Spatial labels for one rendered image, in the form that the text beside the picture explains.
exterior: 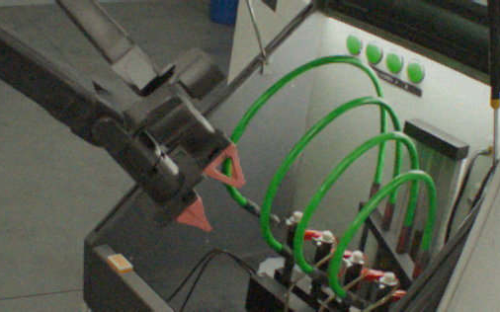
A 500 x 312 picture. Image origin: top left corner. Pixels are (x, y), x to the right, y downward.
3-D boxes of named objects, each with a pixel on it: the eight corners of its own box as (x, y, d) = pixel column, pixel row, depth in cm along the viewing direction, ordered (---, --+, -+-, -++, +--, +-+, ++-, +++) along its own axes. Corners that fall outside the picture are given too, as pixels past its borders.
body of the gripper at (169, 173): (210, 181, 110) (179, 145, 106) (156, 229, 110) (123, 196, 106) (195, 161, 115) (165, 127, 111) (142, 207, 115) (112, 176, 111)
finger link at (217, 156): (246, 165, 137) (211, 125, 133) (261, 174, 130) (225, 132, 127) (217, 193, 136) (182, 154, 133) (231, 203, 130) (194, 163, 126)
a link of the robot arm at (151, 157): (100, 136, 108) (105, 157, 103) (138, 106, 107) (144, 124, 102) (129, 168, 112) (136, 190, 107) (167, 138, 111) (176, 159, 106)
